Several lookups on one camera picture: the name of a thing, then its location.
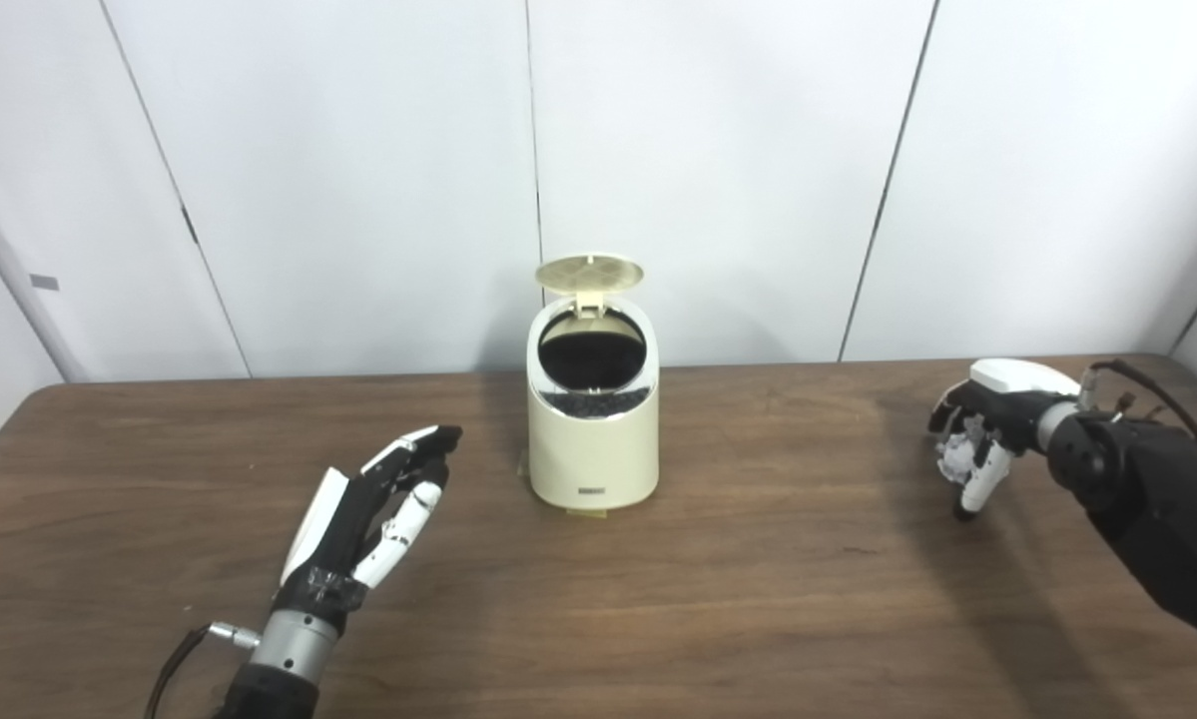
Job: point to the small grey wall label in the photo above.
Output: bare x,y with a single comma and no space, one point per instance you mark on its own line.
44,282

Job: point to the round cream bin lid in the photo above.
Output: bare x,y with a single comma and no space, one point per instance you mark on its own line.
590,272

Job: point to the yellow tape piece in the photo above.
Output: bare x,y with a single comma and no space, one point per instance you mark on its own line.
586,511

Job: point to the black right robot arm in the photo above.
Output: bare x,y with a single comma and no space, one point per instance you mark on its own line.
1157,509

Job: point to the black wall panel hinge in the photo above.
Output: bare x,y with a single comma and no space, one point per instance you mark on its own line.
190,226

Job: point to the white paper ball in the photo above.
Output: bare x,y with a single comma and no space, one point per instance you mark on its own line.
955,461

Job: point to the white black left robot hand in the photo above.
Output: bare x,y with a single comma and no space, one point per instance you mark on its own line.
343,519

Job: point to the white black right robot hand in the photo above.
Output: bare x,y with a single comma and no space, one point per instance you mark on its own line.
1012,389

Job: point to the cream-colored bin body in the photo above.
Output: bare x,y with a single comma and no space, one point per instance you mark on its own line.
593,454

